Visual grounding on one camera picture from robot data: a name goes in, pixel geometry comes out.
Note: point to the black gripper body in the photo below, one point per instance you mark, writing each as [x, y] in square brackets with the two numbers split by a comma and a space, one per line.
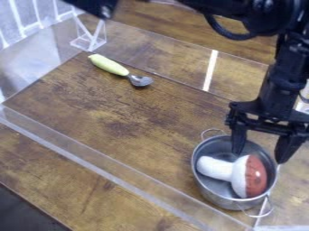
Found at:
[269, 114]

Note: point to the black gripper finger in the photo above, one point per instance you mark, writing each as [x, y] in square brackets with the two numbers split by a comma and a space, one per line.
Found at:
[288, 145]
[238, 137]

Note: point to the red white toy mushroom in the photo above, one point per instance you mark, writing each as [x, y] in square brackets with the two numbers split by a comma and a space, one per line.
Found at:
[245, 174]

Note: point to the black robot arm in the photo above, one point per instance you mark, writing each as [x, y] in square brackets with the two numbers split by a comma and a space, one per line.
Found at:
[241, 20]

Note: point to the silver pot with handles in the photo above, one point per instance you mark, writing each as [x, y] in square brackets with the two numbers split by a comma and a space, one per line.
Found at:
[217, 191]

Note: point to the yellow handled metal spoon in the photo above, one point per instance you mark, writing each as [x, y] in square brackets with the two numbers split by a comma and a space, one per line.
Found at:
[103, 63]

